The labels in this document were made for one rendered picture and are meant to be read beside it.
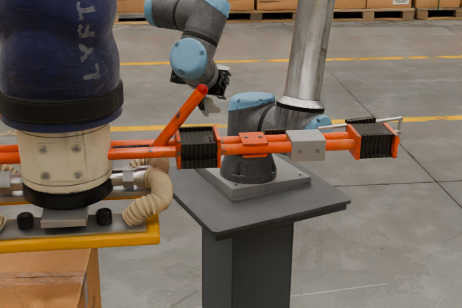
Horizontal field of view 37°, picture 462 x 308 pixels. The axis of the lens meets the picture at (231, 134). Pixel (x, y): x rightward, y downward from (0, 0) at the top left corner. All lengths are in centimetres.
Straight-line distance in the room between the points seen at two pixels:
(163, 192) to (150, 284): 190
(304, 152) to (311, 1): 79
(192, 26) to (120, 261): 187
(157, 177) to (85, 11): 34
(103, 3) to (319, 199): 123
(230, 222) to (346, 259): 140
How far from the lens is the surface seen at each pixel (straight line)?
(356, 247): 349
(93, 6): 118
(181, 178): 234
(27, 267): 151
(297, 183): 227
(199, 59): 161
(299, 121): 205
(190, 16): 167
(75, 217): 126
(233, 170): 220
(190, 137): 133
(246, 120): 214
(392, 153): 139
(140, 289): 312
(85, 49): 119
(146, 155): 130
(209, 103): 189
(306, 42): 205
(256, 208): 214
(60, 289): 143
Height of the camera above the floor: 172
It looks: 21 degrees down
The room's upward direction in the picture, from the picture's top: 1 degrees clockwise
